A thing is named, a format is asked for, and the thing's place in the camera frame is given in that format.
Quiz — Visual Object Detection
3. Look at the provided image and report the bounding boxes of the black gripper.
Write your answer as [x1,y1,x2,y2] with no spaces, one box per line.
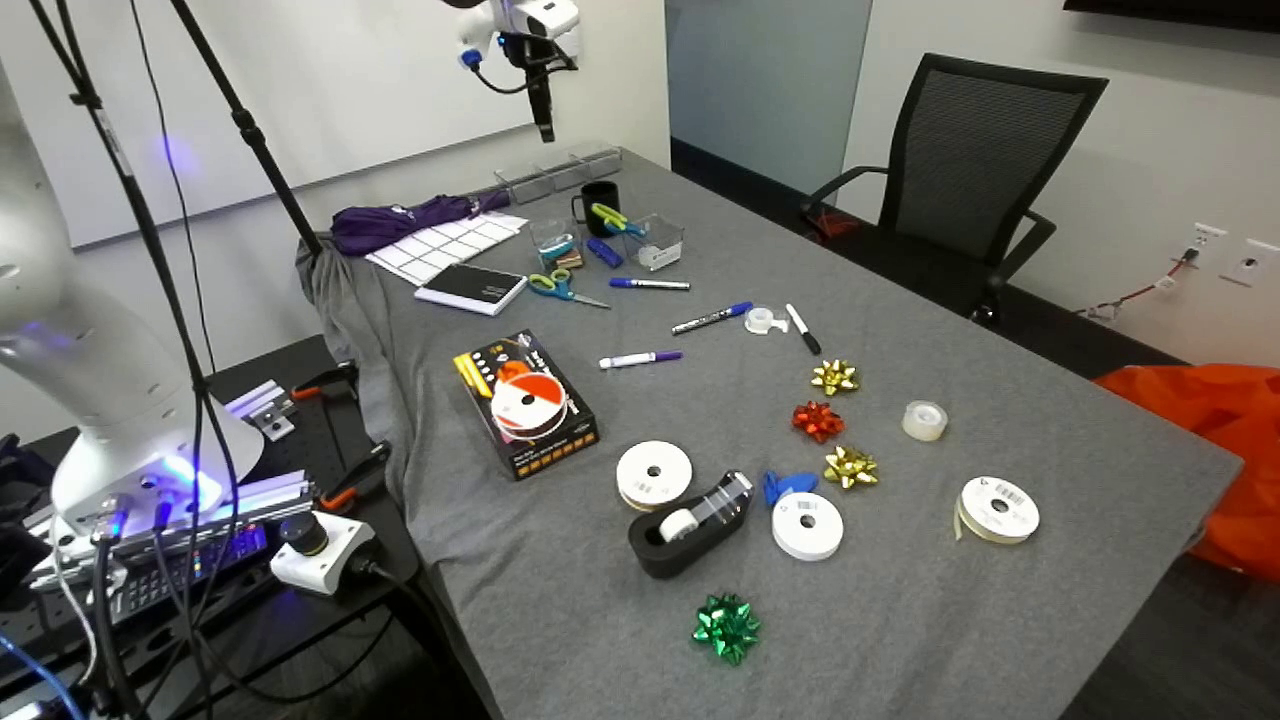
[515,32,564,150]

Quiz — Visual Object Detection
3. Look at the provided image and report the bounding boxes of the blue white marker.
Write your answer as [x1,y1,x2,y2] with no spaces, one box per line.
[598,349,687,374]

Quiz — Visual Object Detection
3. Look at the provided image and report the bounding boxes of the black white marker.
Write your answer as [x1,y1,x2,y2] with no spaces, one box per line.
[779,300,828,359]

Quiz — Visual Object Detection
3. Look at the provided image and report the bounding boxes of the black mug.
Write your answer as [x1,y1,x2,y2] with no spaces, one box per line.
[573,178,627,241]

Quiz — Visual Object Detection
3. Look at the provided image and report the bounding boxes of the white label sheets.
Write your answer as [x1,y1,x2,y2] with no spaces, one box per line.
[359,209,532,291]

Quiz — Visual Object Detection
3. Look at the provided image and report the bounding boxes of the green blue scissors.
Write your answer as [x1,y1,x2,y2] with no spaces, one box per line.
[524,263,614,311]

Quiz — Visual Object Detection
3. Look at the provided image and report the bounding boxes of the clear plastic box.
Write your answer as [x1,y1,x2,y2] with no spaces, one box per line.
[631,215,687,275]

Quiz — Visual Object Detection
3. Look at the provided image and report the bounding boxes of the purple cloth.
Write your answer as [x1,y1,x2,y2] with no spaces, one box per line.
[328,188,515,259]

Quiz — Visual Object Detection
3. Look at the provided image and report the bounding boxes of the red white ribbon spool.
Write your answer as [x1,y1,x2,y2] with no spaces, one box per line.
[485,369,573,445]

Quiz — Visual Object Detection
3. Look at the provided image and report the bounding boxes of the black tripod stand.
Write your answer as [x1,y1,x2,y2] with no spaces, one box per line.
[25,0,331,404]

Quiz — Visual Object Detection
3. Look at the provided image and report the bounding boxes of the gold gift bow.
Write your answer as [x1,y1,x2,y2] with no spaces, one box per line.
[822,439,886,498]
[810,355,863,399]

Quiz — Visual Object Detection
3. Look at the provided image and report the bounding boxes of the red gift bow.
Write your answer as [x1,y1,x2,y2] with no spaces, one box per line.
[790,399,847,447]

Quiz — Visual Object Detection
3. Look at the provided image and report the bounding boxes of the black mesh office chair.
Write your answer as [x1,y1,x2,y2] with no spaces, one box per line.
[795,53,1111,334]

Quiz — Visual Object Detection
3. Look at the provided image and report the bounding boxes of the blue gift bow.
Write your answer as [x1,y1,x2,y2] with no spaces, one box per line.
[757,465,822,514]

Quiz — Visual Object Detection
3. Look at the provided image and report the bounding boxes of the black tape dispenser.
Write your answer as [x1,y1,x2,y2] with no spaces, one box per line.
[626,470,757,584]

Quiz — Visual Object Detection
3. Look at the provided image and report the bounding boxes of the metal robot mounting plate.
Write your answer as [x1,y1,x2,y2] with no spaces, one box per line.
[25,465,318,634]

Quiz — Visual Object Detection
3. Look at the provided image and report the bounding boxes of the thick clear tape roll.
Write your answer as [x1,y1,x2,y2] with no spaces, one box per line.
[899,397,953,447]

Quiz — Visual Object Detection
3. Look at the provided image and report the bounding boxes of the white power strip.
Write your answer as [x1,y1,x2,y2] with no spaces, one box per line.
[269,508,380,601]

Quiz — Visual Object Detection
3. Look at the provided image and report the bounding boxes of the green gift bow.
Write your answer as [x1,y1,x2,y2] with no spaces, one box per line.
[687,594,766,667]

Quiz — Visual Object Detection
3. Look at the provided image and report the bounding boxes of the white gold ribbon spool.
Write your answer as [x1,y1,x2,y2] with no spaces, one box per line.
[948,473,1047,548]

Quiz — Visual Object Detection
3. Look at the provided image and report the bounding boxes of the grey tablecloth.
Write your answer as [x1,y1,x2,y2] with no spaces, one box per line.
[294,146,1248,720]

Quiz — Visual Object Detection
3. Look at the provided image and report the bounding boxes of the orange cloth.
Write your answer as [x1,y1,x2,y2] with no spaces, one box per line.
[1096,359,1280,594]

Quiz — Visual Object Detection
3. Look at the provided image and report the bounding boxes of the orange handled pliers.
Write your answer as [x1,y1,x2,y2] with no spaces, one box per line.
[318,452,394,515]
[294,374,359,404]

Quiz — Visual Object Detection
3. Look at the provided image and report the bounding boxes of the small grey metal bracket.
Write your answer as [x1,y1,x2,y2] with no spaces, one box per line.
[226,376,299,445]

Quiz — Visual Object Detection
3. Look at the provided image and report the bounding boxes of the black power cable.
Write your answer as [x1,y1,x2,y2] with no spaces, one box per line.
[350,555,466,652]

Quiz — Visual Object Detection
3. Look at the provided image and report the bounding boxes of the thin outlet cable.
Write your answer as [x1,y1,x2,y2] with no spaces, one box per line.
[1076,245,1203,323]

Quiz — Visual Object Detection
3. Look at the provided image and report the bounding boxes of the black wall television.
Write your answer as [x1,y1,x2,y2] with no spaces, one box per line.
[1060,0,1280,38]

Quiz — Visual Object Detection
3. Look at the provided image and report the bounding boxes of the white wall outlet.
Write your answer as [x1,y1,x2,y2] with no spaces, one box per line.
[1190,215,1232,271]

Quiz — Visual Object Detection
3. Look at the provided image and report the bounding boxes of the white wall plate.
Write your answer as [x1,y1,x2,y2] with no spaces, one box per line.
[1218,237,1280,291]

